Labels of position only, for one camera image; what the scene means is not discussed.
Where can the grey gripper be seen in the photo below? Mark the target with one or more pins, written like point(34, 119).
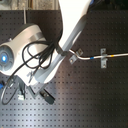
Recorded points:
point(22, 87)

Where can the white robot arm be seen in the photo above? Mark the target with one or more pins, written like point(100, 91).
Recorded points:
point(31, 57)

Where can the right metal cable clip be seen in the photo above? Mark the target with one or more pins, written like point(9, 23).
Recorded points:
point(103, 58)

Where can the left metal cable clip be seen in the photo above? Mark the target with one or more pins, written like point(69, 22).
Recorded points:
point(75, 55)

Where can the metal cable clip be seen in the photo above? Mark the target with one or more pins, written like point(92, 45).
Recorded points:
point(103, 58)
point(75, 55)

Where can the black perforated board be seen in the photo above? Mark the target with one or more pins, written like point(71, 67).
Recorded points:
point(86, 96)

